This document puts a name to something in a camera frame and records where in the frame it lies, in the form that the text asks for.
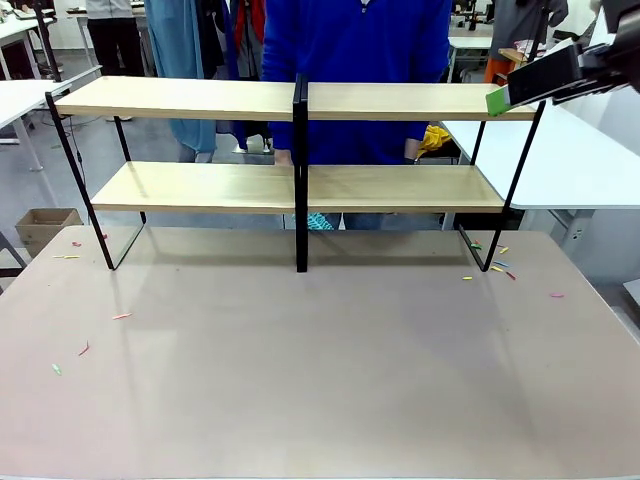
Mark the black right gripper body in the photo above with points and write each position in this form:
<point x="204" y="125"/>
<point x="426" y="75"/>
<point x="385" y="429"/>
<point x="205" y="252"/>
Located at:
<point x="620" y="55"/>

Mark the large white table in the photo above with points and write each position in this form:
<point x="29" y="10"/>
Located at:
<point x="575" y="165"/>

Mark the background person in grey top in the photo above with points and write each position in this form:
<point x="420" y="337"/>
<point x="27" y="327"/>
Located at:
<point x="112" y="45"/>

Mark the person's right hand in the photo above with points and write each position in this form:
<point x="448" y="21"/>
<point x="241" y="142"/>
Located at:
<point x="283" y="158"/>

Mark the wooden board piece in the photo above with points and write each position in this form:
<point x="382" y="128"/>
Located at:
<point x="515" y="54"/>

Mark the dark wrist camera mount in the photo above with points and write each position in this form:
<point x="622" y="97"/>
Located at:
<point x="625" y="12"/>

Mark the orange paper scrap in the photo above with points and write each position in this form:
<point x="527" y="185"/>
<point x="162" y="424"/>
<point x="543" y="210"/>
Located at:
<point x="121" y="316"/>

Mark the dark hanging garment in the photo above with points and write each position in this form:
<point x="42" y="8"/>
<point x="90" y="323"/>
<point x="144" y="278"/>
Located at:
<point x="212" y="35"/>

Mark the white background desk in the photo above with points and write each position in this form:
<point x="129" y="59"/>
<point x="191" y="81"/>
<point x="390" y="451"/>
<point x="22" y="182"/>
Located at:
<point x="15" y="30"/>

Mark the light blue hanging garment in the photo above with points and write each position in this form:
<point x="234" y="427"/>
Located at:
<point x="175" y="40"/>

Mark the person in blue jacket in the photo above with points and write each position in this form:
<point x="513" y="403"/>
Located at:
<point x="350" y="50"/>

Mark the white background table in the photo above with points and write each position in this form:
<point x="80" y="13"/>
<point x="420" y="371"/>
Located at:
<point x="472" y="42"/>

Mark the red hanging garment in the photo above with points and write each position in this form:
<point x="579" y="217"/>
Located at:
<point x="252" y="20"/>

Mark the two-tier wooden shelf rack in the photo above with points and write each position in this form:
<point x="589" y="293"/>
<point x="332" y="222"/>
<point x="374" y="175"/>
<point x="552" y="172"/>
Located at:
<point x="301" y="225"/>

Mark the grey jacket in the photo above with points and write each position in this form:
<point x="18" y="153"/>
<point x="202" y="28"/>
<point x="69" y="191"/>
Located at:
<point x="520" y="20"/>

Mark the orange object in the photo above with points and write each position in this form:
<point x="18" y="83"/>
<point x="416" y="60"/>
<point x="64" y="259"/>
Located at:
<point x="495" y="70"/>

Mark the yellow cloth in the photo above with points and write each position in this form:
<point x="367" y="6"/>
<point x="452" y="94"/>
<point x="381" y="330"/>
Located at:
<point x="435" y="140"/>

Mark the black pole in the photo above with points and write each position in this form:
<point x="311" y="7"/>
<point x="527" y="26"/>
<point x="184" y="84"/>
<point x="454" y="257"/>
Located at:
<point x="47" y="45"/>

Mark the person's left hand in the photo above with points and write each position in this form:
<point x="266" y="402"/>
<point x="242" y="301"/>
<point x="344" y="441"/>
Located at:
<point x="411" y="150"/>

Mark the white side table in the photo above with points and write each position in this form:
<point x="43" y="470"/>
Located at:
<point x="20" y="97"/>

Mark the cardboard box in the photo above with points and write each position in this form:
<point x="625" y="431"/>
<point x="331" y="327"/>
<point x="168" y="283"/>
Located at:
<point x="47" y="232"/>

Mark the brown-red curved paper scrap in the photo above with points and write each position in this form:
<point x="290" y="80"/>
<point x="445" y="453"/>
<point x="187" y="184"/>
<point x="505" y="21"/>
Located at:
<point x="83" y="348"/>

